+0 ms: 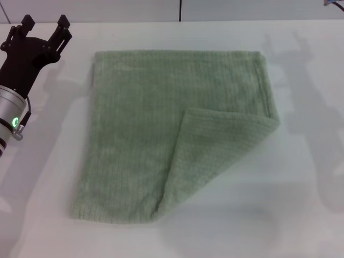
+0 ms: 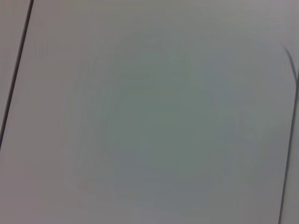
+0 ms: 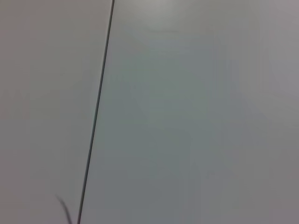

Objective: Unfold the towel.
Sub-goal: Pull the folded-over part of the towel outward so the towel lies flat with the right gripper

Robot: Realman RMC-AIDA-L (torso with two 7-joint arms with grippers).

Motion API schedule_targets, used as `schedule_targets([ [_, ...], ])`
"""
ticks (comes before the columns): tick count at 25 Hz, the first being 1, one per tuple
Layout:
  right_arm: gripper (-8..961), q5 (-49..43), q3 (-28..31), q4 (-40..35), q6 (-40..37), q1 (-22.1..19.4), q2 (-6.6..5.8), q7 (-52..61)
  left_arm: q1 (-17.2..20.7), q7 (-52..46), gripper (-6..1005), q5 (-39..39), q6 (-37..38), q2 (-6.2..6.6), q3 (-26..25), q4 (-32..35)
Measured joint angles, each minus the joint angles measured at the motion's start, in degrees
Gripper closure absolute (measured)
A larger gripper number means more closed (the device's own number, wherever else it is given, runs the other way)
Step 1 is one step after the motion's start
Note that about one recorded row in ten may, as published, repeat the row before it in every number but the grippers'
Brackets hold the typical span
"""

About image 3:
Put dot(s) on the thin dark curved strand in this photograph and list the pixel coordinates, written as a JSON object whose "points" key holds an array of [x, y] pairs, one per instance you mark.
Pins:
{"points": [[65, 207]]}

